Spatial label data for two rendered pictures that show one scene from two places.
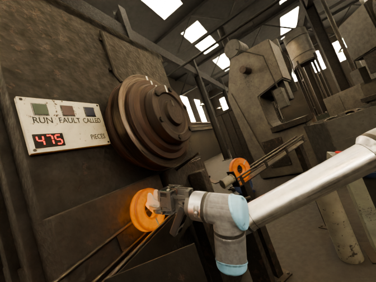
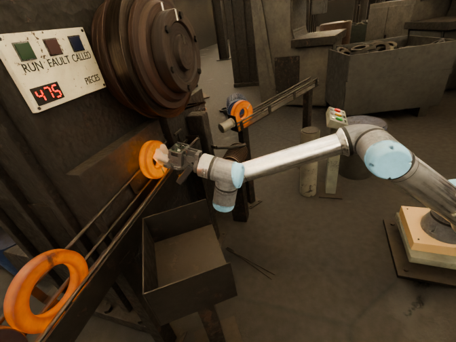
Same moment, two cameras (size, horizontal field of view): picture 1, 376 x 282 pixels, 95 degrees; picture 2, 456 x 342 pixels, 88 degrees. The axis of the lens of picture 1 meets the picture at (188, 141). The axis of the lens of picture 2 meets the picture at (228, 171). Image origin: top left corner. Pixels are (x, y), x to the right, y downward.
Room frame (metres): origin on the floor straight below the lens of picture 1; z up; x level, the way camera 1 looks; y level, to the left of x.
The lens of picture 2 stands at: (-0.22, 0.05, 1.19)
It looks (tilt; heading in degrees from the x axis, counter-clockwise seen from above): 32 degrees down; 353
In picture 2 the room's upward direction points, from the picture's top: 9 degrees counter-clockwise
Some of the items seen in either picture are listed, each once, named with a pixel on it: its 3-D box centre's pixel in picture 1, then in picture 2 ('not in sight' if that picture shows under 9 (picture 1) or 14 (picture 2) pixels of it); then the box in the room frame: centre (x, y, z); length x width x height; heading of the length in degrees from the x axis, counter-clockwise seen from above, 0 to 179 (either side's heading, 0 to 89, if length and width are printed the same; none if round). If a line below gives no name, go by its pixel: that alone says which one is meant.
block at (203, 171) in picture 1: (202, 190); (200, 133); (1.05, 0.01, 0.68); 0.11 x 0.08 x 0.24; 61
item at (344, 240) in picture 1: (333, 215); (309, 163); (1.12, -0.70, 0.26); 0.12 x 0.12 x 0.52
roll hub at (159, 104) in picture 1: (171, 114); (180, 53); (0.80, 0.03, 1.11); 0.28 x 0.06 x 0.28; 151
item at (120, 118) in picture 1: (156, 122); (158, 56); (0.84, 0.12, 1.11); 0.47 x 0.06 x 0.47; 151
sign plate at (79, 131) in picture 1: (70, 125); (60, 66); (0.60, 0.38, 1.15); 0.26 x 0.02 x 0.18; 151
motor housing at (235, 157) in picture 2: (254, 248); (238, 184); (1.06, -0.16, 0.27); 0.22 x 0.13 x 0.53; 151
